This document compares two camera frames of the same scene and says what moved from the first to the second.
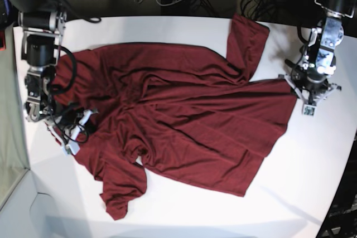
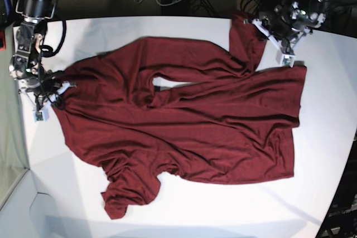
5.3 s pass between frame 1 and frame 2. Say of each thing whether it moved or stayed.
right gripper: moved
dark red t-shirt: moved
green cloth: stayed
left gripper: moved
